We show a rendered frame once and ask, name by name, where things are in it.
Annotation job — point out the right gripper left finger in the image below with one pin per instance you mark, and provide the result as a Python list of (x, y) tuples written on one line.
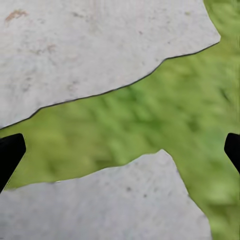
[(12, 149)]

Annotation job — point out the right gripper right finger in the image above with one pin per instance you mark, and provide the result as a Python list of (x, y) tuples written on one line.
[(232, 149)]

